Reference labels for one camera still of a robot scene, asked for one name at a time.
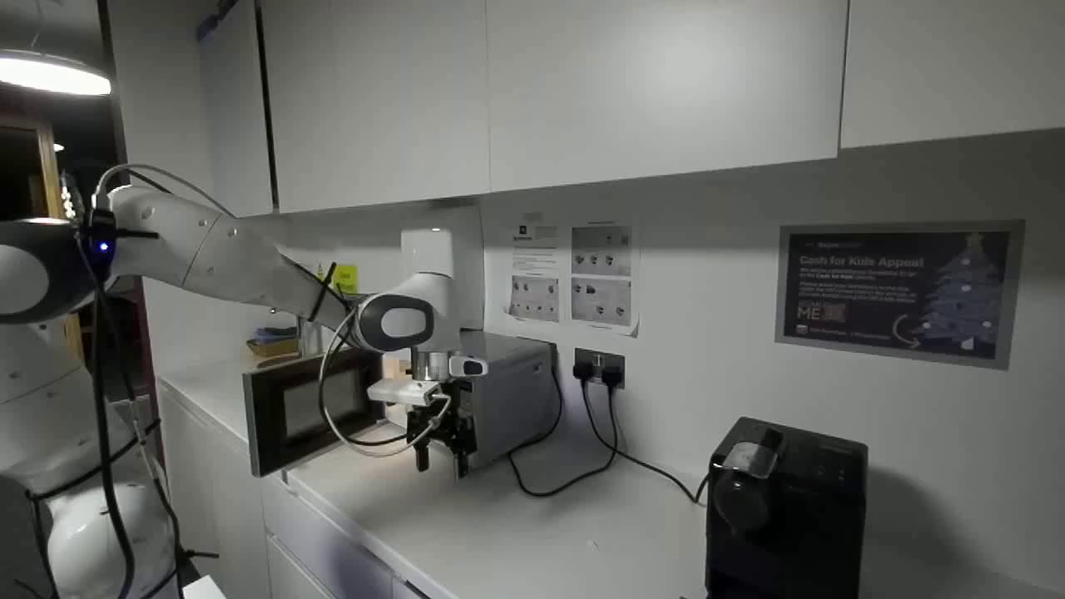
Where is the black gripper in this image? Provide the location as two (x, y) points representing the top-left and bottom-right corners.
(404, 374), (483, 481)

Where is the black microwave door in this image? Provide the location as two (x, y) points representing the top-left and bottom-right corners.
(240, 348), (391, 478)

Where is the white upper cabinet door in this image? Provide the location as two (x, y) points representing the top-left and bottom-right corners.
(840, 0), (1065, 153)
(257, 0), (495, 215)
(102, 0), (277, 219)
(485, 0), (851, 195)

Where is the yellow sponge stack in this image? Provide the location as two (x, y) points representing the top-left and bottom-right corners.
(243, 322), (308, 369)

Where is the white paper towel dispenser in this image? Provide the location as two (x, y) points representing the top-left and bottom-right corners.
(397, 222), (458, 292)

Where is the white instruction sheet with logo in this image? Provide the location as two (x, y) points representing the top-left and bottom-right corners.
(507, 215), (566, 326)

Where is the white base cabinet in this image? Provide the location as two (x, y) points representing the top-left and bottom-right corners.
(158, 380), (446, 599)

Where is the small socket photo sheet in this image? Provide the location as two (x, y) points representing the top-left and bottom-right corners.
(568, 222), (635, 280)
(568, 277), (638, 333)

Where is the black coffee machine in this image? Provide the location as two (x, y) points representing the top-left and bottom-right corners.
(704, 412), (873, 599)

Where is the dark framed Christmas poster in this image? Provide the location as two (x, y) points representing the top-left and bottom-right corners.
(774, 219), (1028, 373)

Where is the round ceiling lamp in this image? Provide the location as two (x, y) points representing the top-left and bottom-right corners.
(0, 45), (118, 99)

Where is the black microwave power cable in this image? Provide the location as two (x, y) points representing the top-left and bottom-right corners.
(502, 362), (623, 502)

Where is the steel double wall socket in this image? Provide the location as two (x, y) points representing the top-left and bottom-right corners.
(568, 346), (634, 393)

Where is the black coffee machine power cable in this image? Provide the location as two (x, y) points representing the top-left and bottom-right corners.
(597, 362), (717, 510)

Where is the wooden door post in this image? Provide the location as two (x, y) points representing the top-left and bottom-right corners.
(30, 117), (68, 219)

